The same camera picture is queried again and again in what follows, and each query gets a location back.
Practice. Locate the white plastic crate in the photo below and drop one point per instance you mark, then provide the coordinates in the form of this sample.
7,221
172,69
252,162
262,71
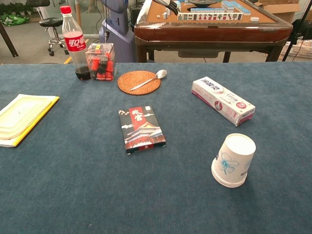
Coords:
303,50

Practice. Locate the cardboard box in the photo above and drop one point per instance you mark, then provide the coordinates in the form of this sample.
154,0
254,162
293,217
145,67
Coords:
280,8

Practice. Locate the green bag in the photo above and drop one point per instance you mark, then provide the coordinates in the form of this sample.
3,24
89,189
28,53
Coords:
11,19

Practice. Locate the single white mahjong tile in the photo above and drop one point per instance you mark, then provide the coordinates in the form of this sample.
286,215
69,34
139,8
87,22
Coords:
254,19

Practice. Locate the black tripod stand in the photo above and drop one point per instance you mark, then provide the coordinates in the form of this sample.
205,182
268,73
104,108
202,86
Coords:
293,41

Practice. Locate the silver metal spoon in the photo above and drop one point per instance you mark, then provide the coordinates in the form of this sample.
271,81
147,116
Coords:
161,73

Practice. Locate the white paper cup blue print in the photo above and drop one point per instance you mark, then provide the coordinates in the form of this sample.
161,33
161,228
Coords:
231,161

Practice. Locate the black silver background robot hand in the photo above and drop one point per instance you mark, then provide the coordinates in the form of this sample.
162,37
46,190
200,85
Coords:
171,6

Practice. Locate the clear box red items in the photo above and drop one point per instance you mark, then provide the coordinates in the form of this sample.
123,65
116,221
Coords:
100,61

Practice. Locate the white pink toothpaste box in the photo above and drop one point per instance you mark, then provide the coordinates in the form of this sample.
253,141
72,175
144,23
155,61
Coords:
219,97

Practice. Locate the translucent plastic lid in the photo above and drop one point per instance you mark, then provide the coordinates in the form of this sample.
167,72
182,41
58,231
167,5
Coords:
22,114

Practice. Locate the cola bottle red cap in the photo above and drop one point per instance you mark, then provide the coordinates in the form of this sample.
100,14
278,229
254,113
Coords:
74,44

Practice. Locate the black swivel stool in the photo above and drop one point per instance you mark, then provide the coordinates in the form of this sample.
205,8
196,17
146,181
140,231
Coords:
51,22

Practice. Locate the row of mahjong tiles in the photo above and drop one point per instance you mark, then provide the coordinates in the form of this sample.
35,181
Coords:
209,16

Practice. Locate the brown mahjong table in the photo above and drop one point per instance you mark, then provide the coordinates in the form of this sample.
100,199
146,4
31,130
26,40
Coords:
207,31

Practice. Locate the white yellow book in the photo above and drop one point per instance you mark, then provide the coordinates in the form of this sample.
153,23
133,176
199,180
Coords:
9,143

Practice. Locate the round woven brown coaster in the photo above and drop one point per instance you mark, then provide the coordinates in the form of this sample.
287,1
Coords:
131,83

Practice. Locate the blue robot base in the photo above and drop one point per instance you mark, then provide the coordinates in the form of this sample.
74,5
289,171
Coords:
117,36

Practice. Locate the black red card box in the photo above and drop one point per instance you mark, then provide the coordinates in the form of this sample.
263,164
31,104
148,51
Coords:
141,129

